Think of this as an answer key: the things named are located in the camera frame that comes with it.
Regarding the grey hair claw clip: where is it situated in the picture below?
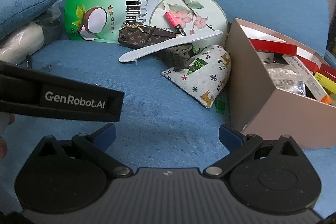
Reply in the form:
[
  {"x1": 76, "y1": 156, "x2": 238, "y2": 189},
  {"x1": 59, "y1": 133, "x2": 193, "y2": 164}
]
[{"x1": 160, "y1": 44, "x2": 196, "y2": 68}]

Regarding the grey cloth in clear plastic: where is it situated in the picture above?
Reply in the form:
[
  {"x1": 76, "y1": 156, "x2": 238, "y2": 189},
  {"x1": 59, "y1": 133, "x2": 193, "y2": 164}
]
[{"x1": 33, "y1": 0, "x2": 66, "y2": 45}]

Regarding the person's left hand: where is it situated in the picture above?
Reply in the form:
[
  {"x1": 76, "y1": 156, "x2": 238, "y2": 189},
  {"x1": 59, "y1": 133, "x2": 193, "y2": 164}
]
[{"x1": 0, "y1": 112, "x2": 15, "y2": 159}]

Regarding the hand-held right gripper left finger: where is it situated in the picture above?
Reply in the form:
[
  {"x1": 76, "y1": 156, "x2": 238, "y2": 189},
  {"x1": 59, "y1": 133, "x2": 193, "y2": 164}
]
[{"x1": 32, "y1": 123, "x2": 133, "y2": 179}]

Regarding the blue sofa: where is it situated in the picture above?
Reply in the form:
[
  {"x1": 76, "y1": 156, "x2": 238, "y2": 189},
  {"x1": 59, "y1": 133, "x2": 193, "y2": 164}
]
[{"x1": 0, "y1": 0, "x2": 336, "y2": 224}]

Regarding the printed cloth pouch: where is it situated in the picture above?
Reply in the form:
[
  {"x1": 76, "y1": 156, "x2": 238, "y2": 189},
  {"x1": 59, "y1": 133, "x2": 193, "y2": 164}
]
[{"x1": 161, "y1": 44, "x2": 232, "y2": 109}]

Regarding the blue pillow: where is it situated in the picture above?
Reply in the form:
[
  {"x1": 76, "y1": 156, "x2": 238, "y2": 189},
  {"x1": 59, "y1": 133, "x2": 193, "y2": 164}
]
[{"x1": 0, "y1": 0, "x2": 64, "y2": 41}]

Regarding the small green box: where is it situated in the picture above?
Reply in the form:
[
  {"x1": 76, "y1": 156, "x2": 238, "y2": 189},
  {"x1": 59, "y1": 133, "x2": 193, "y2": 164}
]
[{"x1": 214, "y1": 97, "x2": 228, "y2": 114}]

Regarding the red and white box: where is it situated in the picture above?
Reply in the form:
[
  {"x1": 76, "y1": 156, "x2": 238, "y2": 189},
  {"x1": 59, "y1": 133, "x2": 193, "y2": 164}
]
[{"x1": 248, "y1": 38, "x2": 336, "y2": 80}]

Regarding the yellow box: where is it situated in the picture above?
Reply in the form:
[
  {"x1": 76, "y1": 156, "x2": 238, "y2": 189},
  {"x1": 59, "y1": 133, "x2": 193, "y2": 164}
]
[{"x1": 313, "y1": 71, "x2": 336, "y2": 95}]

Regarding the white pill blister pack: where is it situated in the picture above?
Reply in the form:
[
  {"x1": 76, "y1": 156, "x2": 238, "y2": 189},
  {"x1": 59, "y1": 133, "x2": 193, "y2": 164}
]
[{"x1": 266, "y1": 66, "x2": 298, "y2": 78}]

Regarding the white plastic-wrapped cushion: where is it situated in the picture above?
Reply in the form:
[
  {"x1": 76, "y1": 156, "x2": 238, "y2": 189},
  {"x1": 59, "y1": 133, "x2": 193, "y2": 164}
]
[{"x1": 0, "y1": 21, "x2": 45, "y2": 65}]

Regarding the beige cardboard box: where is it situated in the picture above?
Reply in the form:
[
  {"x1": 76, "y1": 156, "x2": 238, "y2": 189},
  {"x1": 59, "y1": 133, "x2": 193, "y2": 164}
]
[{"x1": 225, "y1": 17, "x2": 336, "y2": 150}]

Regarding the white red-striped medicine box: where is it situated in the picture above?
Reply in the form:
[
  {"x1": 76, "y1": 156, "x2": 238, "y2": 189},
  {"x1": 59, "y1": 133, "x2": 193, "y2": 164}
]
[{"x1": 282, "y1": 54, "x2": 333, "y2": 104}]

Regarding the silver blister pack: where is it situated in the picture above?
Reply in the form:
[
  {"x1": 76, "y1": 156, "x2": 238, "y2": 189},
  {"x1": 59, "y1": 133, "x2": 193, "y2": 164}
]
[{"x1": 270, "y1": 78, "x2": 307, "y2": 96}]

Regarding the brown patterned phone case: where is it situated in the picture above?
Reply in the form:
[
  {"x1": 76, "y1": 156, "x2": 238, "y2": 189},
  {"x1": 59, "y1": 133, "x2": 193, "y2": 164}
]
[{"x1": 118, "y1": 22, "x2": 177, "y2": 49}]

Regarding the round floral paper fan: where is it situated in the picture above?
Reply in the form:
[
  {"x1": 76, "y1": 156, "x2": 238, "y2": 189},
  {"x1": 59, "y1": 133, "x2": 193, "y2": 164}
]
[{"x1": 148, "y1": 0, "x2": 228, "y2": 43}]

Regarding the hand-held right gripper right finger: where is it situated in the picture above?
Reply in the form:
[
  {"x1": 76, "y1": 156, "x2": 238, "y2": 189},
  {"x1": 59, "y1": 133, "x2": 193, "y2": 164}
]
[{"x1": 204, "y1": 124, "x2": 306, "y2": 177}]

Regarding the pink highlighter pen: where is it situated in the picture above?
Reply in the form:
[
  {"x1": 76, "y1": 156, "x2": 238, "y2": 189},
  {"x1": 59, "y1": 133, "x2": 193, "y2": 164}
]
[{"x1": 164, "y1": 10, "x2": 188, "y2": 37}]

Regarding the white shoe insole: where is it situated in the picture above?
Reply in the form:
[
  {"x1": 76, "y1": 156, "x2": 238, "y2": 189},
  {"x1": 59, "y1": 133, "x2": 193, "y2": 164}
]
[{"x1": 118, "y1": 30, "x2": 224, "y2": 64}]

